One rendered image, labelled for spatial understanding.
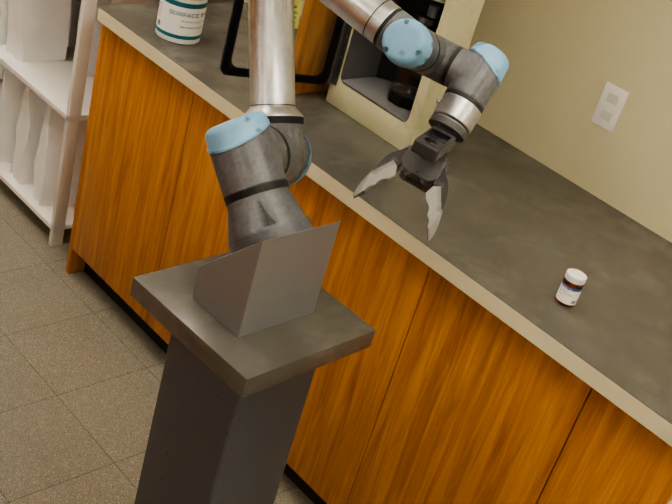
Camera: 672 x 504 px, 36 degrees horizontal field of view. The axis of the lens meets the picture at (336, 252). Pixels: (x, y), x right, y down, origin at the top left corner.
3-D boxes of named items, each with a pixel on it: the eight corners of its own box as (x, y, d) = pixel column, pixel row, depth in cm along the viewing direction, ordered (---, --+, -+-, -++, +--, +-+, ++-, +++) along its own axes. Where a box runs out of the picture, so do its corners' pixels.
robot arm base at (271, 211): (266, 240, 170) (248, 183, 170) (214, 261, 180) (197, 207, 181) (330, 224, 180) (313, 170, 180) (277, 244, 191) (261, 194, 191)
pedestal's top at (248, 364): (241, 398, 169) (246, 379, 167) (129, 295, 186) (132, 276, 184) (370, 347, 191) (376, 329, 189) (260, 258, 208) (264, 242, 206)
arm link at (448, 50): (401, 14, 176) (457, 42, 174) (417, 23, 187) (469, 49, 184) (380, 55, 178) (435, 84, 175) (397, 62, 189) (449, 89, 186)
